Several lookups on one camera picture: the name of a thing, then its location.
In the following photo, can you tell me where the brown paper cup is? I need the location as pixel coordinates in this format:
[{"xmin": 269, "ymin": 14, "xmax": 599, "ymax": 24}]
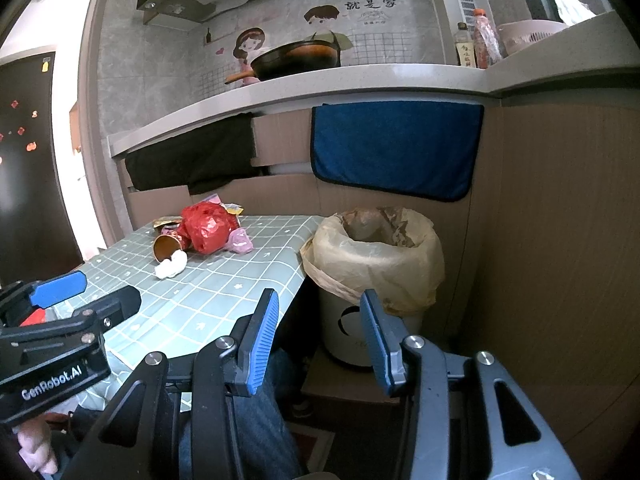
[{"xmin": 152, "ymin": 230, "xmax": 191, "ymax": 263}]

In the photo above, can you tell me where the pink plastic wrapper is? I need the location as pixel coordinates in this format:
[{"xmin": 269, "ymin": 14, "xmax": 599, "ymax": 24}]
[{"xmin": 224, "ymin": 228, "xmax": 254, "ymax": 255}]

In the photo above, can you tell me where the red plastic bag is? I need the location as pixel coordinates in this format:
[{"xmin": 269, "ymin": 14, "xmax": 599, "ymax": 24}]
[{"xmin": 178, "ymin": 202, "xmax": 239, "ymax": 255}]

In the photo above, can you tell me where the white trash can with face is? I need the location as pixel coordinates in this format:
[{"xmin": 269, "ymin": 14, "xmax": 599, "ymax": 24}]
[{"xmin": 319, "ymin": 286, "xmax": 425, "ymax": 367}]

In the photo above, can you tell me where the grey kitchen countertop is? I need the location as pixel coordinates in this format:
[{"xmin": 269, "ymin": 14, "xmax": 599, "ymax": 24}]
[{"xmin": 107, "ymin": 11, "xmax": 639, "ymax": 158}]

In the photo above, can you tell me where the person's left hand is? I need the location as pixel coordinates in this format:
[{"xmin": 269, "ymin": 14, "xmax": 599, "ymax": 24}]
[{"xmin": 16, "ymin": 415, "xmax": 58, "ymax": 474}]

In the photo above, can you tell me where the dark refrigerator door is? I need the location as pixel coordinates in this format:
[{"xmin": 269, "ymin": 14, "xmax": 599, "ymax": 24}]
[{"xmin": 0, "ymin": 52, "xmax": 82, "ymax": 286}]

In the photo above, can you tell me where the white crumpled tissue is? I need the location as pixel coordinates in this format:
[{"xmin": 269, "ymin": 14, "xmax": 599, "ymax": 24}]
[{"xmin": 154, "ymin": 249, "xmax": 188, "ymax": 280}]

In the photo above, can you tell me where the yellow snack wrapper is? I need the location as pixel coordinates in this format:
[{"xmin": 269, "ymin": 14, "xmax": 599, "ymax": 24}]
[{"xmin": 221, "ymin": 203, "xmax": 244, "ymax": 216}]

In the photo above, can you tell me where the black cloth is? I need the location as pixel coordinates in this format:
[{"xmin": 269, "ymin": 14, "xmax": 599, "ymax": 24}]
[{"xmin": 125, "ymin": 114, "xmax": 259, "ymax": 195}]

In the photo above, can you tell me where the blue towel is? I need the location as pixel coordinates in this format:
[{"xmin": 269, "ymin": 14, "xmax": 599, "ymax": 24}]
[{"xmin": 310, "ymin": 101, "xmax": 485, "ymax": 203}]

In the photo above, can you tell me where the plastic bottle orange cap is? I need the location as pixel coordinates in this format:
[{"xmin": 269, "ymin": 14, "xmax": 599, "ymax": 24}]
[{"xmin": 473, "ymin": 9, "xmax": 503, "ymax": 70}]

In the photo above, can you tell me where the sauce bottle with label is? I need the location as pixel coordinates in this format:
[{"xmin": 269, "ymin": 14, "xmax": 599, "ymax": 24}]
[{"xmin": 454, "ymin": 22, "xmax": 476, "ymax": 68}]

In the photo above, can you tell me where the pink plastic basket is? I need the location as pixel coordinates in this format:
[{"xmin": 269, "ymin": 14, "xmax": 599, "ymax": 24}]
[{"xmin": 497, "ymin": 20, "xmax": 567, "ymax": 55}]

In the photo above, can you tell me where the black knife holder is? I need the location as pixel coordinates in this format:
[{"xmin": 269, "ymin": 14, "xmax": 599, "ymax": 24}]
[{"xmin": 525, "ymin": 0, "xmax": 563, "ymax": 23}]

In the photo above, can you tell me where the black wok with wooden handle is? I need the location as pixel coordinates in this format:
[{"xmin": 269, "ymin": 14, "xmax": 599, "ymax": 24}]
[{"xmin": 224, "ymin": 39, "xmax": 342, "ymax": 84}]

